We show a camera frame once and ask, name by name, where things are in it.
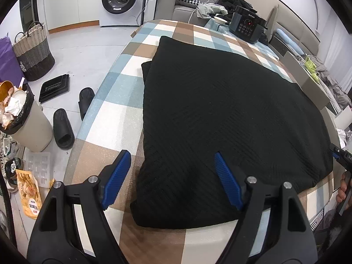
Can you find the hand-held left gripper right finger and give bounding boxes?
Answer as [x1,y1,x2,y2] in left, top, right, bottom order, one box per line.
[214,152,319,264]

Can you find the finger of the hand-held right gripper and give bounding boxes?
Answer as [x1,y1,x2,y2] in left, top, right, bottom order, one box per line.
[329,143,352,171]

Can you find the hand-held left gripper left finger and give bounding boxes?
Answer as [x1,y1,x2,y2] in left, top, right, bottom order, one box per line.
[26,150,132,264]

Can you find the black knitted garment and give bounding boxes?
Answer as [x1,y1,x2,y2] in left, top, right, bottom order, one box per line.
[130,36,334,229]

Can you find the pile of black clothes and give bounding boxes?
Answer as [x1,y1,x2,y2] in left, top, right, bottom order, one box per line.
[217,0,258,17]

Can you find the person's right hand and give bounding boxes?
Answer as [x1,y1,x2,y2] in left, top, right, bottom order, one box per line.
[337,171,351,203]

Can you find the chevron patterned table cover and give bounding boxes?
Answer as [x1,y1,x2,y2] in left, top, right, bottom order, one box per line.
[309,210,325,230]

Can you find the plaid tablecloth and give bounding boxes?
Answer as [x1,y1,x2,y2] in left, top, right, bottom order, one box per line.
[64,19,335,264]

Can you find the grey blanket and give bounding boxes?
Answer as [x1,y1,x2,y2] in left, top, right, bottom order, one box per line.
[316,57,352,111]

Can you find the black slipper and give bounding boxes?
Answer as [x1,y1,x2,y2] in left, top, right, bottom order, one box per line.
[78,87,95,121]
[53,108,75,150]

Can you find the clear plastic tray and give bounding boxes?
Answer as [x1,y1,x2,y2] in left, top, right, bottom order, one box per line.
[24,152,51,188]

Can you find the grey cardboard box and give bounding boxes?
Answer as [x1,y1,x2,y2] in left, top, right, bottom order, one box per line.
[280,51,337,114]

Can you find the orange snack bag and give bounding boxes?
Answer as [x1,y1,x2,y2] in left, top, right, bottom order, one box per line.
[16,169,54,221]

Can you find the green plastic toy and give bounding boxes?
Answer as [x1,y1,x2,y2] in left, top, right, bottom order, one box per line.
[304,56,321,83]

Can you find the beige trash bin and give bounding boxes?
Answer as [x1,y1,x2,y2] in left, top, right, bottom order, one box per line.
[0,81,53,152]

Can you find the white sneakers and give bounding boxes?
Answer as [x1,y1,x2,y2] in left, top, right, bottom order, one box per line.
[0,137,26,193]

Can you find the black plastic tray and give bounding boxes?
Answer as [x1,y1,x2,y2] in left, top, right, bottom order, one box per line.
[38,74,70,103]

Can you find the blue pillow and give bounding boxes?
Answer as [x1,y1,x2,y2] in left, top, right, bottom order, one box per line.
[275,28,304,56]

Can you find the woven laundry basket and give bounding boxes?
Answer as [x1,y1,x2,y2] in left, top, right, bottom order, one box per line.
[12,21,56,82]

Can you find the black rice cooker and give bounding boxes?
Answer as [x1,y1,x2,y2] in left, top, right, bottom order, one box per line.
[229,5,267,44]

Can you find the purple bag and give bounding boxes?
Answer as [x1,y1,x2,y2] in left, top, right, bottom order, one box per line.
[0,37,24,87]

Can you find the grey sofa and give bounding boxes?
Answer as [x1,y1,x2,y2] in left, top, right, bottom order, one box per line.
[153,0,211,28]

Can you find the light grey garment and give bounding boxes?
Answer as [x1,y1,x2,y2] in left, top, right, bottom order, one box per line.
[196,3,229,20]

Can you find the white washing machine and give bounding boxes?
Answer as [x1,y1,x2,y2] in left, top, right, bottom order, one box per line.
[99,0,145,27]

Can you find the white floor cabinet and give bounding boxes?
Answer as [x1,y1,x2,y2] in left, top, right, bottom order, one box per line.
[42,0,101,32]

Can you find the white power cable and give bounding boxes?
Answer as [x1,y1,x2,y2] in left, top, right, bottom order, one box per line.
[188,0,221,23]

